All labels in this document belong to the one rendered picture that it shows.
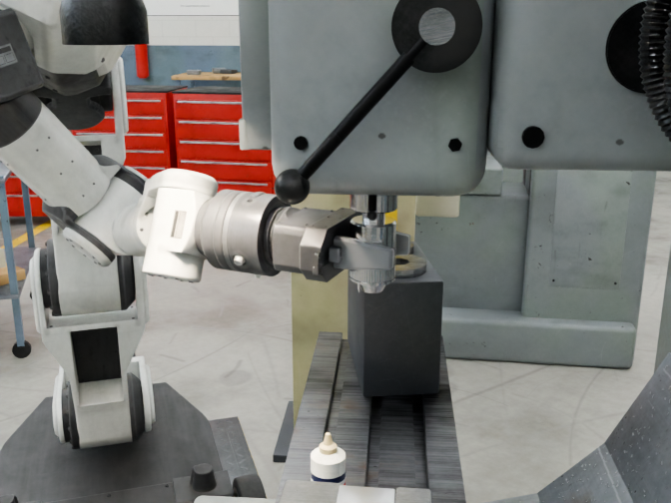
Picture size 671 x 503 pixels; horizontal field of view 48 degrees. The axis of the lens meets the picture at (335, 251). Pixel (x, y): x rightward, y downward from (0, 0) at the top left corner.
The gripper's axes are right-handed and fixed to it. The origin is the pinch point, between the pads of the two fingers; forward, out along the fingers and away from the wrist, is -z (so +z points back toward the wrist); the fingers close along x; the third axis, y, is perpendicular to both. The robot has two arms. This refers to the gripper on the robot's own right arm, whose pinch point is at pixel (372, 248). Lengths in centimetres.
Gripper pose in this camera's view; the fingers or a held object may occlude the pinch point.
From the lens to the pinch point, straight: 77.5
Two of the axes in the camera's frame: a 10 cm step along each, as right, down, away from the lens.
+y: -0.1, 9.6, 2.9
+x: 3.9, -2.7, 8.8
